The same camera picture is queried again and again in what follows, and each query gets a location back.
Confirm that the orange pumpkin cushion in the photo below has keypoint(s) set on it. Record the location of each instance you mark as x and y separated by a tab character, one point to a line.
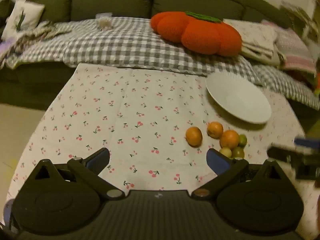
197	31

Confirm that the dark green sofa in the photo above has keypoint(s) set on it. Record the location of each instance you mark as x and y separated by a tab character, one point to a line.
112	0

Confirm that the cherry print tablecloth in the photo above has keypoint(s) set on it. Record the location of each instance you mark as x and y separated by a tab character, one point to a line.
125	120

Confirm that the pink striped knit blanket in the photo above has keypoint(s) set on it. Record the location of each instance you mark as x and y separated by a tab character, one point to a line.
295	47

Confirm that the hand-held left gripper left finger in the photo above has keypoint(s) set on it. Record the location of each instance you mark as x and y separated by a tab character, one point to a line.
98	159

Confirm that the folded floral cloth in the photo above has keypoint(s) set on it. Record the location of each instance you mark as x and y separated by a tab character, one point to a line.
255	33

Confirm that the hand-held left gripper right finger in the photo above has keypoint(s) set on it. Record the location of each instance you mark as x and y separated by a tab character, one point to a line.
218	162

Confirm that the folded beige cloth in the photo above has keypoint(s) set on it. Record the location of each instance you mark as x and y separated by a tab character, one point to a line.
275	57

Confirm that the white printed pillow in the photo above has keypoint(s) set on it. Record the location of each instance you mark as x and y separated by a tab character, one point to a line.
23	18

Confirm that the green and orange packet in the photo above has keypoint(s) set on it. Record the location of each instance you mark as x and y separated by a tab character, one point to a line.
317	83

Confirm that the clear toothpick container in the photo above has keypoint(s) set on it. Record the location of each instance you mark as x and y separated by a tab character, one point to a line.
103	22

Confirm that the small green lime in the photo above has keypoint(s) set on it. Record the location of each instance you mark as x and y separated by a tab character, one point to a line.
238	152
242	140

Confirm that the small yellow lime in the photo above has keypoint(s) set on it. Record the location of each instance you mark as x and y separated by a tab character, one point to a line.
225	152

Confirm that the orange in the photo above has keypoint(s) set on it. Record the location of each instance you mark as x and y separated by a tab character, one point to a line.
194	136
215	129
229	139

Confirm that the grey checked blanket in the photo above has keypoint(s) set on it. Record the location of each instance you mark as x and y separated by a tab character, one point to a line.
120	45

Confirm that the white ribbed plate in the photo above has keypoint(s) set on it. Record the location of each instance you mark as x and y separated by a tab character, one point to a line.
238	101

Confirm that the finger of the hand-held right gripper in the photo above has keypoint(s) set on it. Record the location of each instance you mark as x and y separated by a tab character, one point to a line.
281	154

